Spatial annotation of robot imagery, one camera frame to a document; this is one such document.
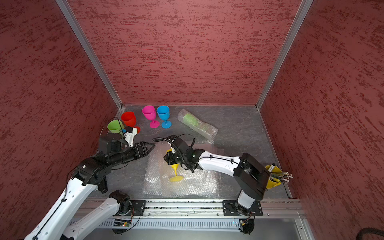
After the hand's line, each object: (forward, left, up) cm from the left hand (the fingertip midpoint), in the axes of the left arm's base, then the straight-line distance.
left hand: (150, 150), depth 68 cm
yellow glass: (-6, -11, -19) cm, 23 cm away
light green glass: (+33, -17, -18) cm, 41 cm away
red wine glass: (+26, +21, -9) cm, 35 cm away
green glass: (+22, +29, -10) cm, 38 cm away
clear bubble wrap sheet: (-7, 0, -23) cm, 24 cm away
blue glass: (+33, 0, -10) cm, 34 cm away
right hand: (+1, -4, -14) cm, 15 cm away
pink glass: (+37, +12, -13) cm, 40 cm away
